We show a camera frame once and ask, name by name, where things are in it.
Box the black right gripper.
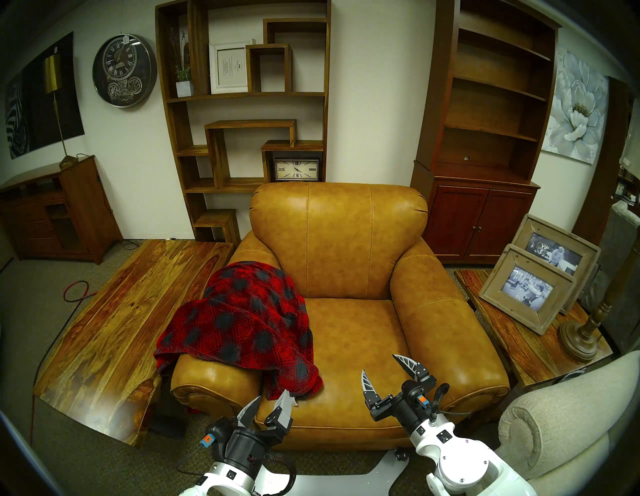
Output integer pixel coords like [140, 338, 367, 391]
[361, 354, 450, 434]

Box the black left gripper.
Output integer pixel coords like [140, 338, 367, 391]
[200, 388, 296, 479]

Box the red black plaid blanket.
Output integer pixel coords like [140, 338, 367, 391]
[153, 261, 324, 401]

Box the beige fabric sofa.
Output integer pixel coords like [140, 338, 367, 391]
[495, 350, 640, 496]

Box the rustic wooden side table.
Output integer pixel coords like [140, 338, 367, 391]
[455, 269, 615, 391]

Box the tan leather armchair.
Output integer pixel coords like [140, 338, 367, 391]
[170, 181, 511, 451]

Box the long wooden coffee table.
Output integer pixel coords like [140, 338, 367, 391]
[32, 239, 236, 448]

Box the cherry wood bookcase hutch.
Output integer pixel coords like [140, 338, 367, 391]
[410, 0, 562, 265]

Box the turned wooden lamp base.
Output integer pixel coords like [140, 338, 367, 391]
[558, 235, 640, 363]

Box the open wooden shelf unit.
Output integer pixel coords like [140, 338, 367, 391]
[155, 0, 332, 246]

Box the rectangular mantel clock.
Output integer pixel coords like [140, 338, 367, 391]
[273, 158, 321, 182]

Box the grey upholstered chair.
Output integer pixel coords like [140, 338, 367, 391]
[582, 200, 640, 353]

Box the dark wood media cabinet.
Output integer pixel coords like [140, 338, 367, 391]
[0, 155, 124, 265]

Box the distant shelf with books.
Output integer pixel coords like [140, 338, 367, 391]
[617, 167, 640, 206]

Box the white flower painting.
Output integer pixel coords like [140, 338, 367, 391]
[541, 47, 610, 165]

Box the small potted plant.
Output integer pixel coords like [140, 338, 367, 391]
[170, 30, 195, 98]

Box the pale lampshade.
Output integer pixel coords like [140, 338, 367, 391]
[619, 95, 640, 181]

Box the white framed certificate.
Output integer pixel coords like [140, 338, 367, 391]
[208, 40, 256, 95]

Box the gold shade table lamp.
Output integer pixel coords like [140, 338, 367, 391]
[42, 52, 79, 169]

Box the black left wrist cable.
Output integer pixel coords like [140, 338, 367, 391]
[260, 451, 297, 496]

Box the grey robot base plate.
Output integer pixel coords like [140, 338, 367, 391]
[255, 450, 426, 496]

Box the small beige picture frame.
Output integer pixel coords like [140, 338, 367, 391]
[478, 244, 577, 336]

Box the red floor cable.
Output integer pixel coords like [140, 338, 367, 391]
[62, 280, 98, 303]

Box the large beige picture frame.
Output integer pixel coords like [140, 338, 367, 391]
[511, 213, 602, 315]

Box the round dark wall clock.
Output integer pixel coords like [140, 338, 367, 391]
[92, 33, 158, 108]

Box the dark zebra wall art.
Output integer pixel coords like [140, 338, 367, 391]
[4, 31, 86, 160]

